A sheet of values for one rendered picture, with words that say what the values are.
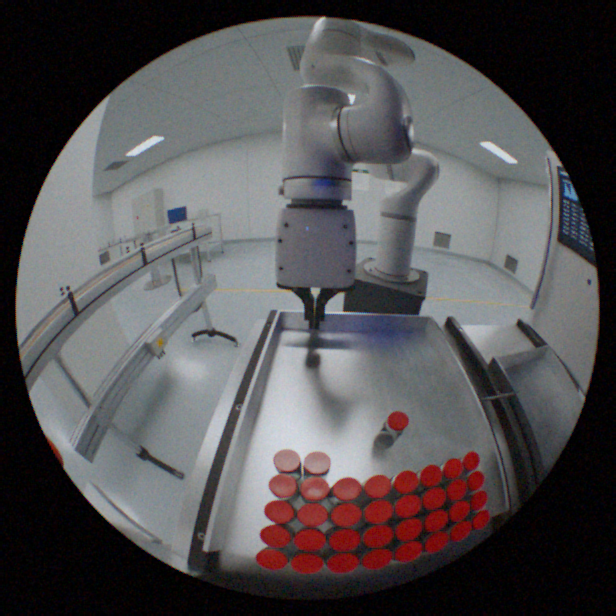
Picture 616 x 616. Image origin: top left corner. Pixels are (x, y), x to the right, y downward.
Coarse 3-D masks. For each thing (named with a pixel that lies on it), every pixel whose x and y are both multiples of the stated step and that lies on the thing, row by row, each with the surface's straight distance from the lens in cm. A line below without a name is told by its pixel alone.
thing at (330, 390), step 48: (288, 336) 33; (336, 336) 33; (384, 336) 35; (432, 336) 36; (288, 384) 26; (336, 384) 26; (384, 384) 28; (432, 384) 30; (240, 432) 20; (288, 432) 23; (336, 432) 23; (432, 432) 26; (480, 432) 27; (240, 480) 22; (336, 480) 21; (240, 528) 21
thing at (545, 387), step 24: (504, 360) 40; (528, 360) 50; (552, 360) 57; (504, 384) 35; (528, 384) 45; (552, 384) 54; (528, 408) 40; (552, 408) 48; (576, 408) 56; (528, 432) 32; (552, 432) 44; (552, 456) 42
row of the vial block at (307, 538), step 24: (456, 504) 19; (480, 504) 21; (264, 528) 16; (288, 528) 17; (312, 528) 17; (336, 528) 18; (360, 528) 19; (384, 528) 17; (408, 528) 17; (432, 528) 18
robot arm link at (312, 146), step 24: (288, 96) 28; (312, 96) 26; (336, 96) 27; (288, 120) 26; (312, 120) 24; (336, 120) 23; (288, 144) 25; (312, 144) 23; (336, 144) 22; (288, 168) 24; (312, 168) 23; (336, 168) 23
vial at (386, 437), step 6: (384, 426) 20; (378, 432) 22; (384, 432) 20; (390, 432) 20; (396, 432) 19; (402, 432) 20; (378, 438) 22; (384, 438) 21; (390, 438) 20; (396, 438) 21; (378, 444) 22; (384, 444) 22; (390, 444) 22
